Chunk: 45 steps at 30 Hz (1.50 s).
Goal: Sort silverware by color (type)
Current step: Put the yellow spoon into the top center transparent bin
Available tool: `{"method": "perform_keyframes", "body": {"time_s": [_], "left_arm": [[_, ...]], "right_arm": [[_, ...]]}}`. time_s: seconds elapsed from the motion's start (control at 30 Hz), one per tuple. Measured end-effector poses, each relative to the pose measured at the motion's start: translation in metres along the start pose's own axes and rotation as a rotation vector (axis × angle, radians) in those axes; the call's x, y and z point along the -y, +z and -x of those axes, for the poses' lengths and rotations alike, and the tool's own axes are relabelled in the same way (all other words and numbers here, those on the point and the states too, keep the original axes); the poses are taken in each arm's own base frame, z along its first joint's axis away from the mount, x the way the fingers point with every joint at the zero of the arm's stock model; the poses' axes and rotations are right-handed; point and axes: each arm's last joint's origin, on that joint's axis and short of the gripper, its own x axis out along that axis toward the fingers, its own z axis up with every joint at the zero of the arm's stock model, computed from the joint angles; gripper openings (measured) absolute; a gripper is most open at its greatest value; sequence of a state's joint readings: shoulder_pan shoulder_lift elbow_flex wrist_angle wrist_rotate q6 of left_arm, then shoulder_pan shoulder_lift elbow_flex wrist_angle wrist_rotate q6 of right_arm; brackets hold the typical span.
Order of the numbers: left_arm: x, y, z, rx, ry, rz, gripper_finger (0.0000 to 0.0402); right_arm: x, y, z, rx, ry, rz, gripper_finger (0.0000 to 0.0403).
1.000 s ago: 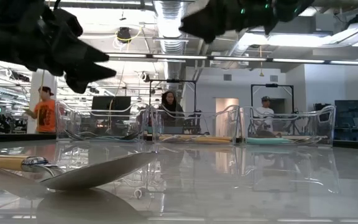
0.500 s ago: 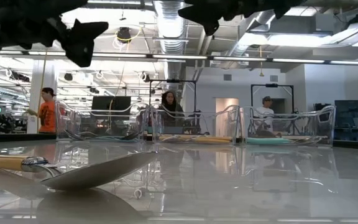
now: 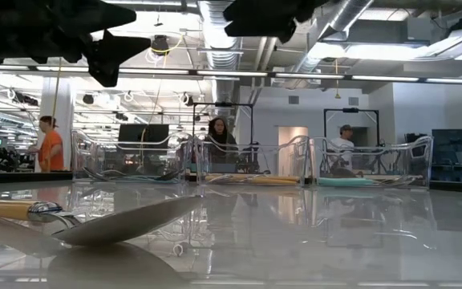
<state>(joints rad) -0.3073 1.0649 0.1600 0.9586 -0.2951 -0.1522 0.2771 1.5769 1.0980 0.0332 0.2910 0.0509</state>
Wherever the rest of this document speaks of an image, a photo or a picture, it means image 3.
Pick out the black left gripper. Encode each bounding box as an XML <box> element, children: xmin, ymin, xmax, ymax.
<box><xmin>0</xmin><ymin>0</ymin><xmax>152</xmax><ymax>88</ymax></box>

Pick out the black monitor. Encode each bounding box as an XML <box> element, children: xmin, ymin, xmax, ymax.
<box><xmin>117</xmin><ymin>123</ymin><xmax>171</xmax><ymax>156</ymax></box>

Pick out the silver spoon orange handle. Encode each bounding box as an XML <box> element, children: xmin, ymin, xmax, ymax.
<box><xmin>205</xmin><ymin>176</ymin><xmax>301</xmax><ymax>186</ymax></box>
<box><xmin>205</xmin><ymin>173</ymin><xmax>302</xmax><ymax>181</ymax></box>
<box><xmin>0</xmin><ymin>195</ymin><xmax>206</xmax><ymax>247</ymax></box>

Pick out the clear plastic bin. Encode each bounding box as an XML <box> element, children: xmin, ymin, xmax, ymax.
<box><xmin>71</xmin><ymin>128</ymin><xmax>194</xmax><ymax>185</ymax></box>
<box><xmin>193</xmin><ymin>135</ymin><xmax>311</xmax><ymax>187</ymax></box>
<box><xmin>310</xmin><ymin>135</ymin><xmax>434</xmax><ymax>190</ymax></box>

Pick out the black camera stand frame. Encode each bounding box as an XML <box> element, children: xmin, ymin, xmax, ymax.
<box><xmin>322</xmin><ymin>107</ymin><xmax>381</xmax><ymax>148</ymax></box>
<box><xmin>192</xmin><ymin>101</ymin><xmax>255</xmax><ymax>150</ymax></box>

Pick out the silver ventilation duct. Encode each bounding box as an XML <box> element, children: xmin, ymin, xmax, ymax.
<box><xmin>290</xmin><ymin>0</ymin><xmax>376</xmax><ymax>88</ymax></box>
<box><xmin>197</xmin><ymin>0</ymin><xmax>243</xmax><ymax>107</ymax></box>

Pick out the person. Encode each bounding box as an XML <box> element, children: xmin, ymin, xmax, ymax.
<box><xmin>205</xmin><ymin>116</ymin><xmax>239</xmax><ymax>164</ymax></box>
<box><xmin>28</xmin><ymin>115</ymin><xmax>66</xmax><ymax>173</ymax></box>
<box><xmin>329</xmin><ymin>124</ymin><xmax>355</xmax><ymax>172</ymax></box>

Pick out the dark monitor on stand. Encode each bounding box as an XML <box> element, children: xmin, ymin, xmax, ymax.
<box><xmin>431</xmin><ymin>128</ymin><xmax>462</xmax><ymax>167</ymax></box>

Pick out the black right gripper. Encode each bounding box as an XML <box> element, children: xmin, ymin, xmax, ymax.
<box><xmin>222</xmin><ymin>0</ymin><xmax>329</xmax><ymax>44</ymax></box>

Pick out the white pillar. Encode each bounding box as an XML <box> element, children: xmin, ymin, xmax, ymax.
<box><xmin>40</xmin><ymin>75</ymin><xmax>75</xmax><ymax>173</ymax></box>

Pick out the black ceiling dome camera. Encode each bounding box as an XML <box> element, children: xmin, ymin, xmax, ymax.
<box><xmin>150</xmin><ymin>35</ymin><xmax>172</xmax><ymax>56</ymax></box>

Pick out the long linear ceiling light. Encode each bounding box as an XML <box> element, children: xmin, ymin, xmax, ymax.
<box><xmin>0</xmin><ymin>64</ymin><xmax>462</xmax><ymax>87</ymax></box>

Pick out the silver spoon mint handle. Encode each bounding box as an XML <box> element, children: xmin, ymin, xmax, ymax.
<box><xmin>318</xmin><ymin>177</ymin><xmax>401</xmax><ymax>188</ymax></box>

